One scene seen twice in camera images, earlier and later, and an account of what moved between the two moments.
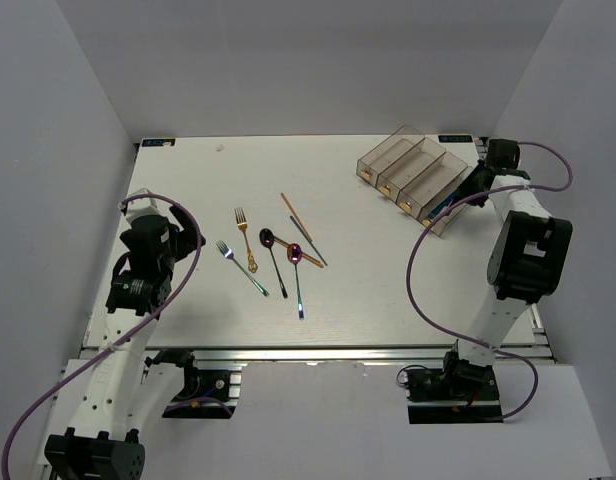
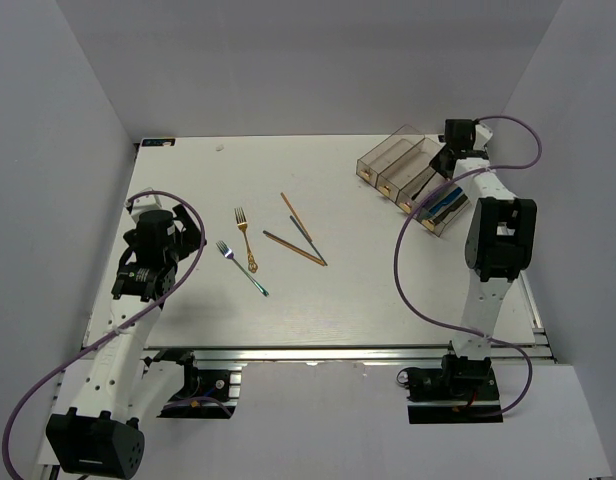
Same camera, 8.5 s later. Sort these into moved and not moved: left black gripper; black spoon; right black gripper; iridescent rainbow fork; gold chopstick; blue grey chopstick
Moved: right black gripper; black spoon
Not moved: left black gripper; blue grey chopstick; iridescent rainbow fork; gold chopstick
